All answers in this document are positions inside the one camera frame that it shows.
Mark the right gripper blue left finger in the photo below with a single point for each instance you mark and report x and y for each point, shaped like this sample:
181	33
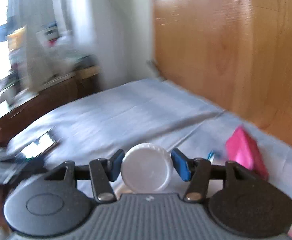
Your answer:
102	172

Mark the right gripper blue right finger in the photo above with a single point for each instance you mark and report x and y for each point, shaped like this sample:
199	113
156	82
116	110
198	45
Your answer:
195	171

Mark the white round jar lid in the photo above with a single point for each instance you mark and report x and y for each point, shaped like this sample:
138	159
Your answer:
147	168

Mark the pink small box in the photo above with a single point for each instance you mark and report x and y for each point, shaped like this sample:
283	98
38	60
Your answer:
243	149

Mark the white bed sheet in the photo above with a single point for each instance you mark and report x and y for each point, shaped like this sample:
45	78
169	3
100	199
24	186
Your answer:
150	111

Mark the dark wooden side desk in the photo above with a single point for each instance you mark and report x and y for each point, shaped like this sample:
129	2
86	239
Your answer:
12	121

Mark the wooden headboard panel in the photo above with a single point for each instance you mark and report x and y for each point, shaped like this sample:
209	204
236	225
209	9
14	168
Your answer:
236	53

